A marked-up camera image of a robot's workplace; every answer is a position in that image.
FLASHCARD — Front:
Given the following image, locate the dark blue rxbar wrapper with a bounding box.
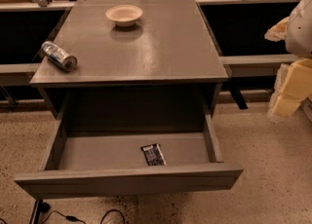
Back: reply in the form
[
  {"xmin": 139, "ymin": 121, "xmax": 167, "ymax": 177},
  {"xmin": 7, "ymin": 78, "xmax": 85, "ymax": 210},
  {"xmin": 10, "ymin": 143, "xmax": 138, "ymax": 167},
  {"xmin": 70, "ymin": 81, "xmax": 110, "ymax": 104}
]
[{"xmin": 141, "ymin": 143, "xmax": 167, "ymax": 166}]

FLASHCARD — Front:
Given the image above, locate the white paper bowl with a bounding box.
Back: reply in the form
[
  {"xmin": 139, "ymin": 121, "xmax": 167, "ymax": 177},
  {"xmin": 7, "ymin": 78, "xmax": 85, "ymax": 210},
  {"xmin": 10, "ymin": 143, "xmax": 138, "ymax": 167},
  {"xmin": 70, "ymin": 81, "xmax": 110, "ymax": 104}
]
[{"xmin": 106, "ymin": 5, "xmax": 142, "ymax": 27}]

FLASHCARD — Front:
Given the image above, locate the silver blue drink can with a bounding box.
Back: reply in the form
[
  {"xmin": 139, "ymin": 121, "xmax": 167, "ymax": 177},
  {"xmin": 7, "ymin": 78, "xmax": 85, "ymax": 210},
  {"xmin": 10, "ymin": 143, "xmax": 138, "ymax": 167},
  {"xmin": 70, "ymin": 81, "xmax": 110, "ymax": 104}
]
[{"xmin": 41, "ymin": 41, "xmax": 78, "ymax": 72}]

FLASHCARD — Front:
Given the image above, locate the grey drawer cabinet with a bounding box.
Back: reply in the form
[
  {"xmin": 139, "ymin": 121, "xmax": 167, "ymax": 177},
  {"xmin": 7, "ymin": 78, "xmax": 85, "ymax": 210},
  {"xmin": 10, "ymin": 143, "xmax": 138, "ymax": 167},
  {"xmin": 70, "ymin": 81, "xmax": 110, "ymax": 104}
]
[{"xmin": 31, "ymin": 0, "xmax": 227, "ymax": 135}]

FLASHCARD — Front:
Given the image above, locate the black power adapter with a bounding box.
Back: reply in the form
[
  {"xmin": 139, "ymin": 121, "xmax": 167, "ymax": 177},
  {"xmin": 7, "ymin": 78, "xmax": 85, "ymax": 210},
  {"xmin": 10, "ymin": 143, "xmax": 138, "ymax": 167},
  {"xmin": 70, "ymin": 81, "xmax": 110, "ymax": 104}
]
[{"xmin": 29, "ymin": 200, "xmax": 50, "ymax": 224}]

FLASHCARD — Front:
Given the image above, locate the open grey top drawer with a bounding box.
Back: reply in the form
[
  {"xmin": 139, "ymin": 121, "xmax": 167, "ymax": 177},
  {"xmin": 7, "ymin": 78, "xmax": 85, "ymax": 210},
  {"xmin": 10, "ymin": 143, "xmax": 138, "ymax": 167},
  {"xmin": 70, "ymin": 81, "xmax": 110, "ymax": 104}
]
[{"xmin": 15, "ymin": 103, "xmax": 243, "ymax": 199}]

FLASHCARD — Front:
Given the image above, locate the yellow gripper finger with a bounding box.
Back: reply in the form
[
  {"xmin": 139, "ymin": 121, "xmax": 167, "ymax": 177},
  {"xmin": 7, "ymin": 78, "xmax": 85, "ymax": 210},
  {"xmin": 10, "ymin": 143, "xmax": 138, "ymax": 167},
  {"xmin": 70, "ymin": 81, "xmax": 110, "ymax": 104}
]
[
  {"xmin": 264, "ymin": 17, "xmax": 289, "ymax": 42},
  {"xmin": 267, "ymin": 58, "xmax": 312, "ymax": 118}
]

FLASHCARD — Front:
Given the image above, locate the black floor cable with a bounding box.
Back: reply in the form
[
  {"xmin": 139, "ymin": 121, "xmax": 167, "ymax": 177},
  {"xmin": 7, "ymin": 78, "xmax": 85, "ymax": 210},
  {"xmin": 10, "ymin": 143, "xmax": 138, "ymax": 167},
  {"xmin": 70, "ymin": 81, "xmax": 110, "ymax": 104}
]
[{"xmin": 0, "ymin": 208, "xmax": 126, "ymax": 224}]

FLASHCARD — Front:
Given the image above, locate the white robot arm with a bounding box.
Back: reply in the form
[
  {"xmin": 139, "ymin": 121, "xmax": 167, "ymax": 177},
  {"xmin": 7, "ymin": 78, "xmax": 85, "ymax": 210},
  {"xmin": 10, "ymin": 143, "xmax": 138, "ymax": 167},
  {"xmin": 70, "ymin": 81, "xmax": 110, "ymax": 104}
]
[{"xmin": 264, "ymin": 0, "xmax": 312, "ymax": 121}]

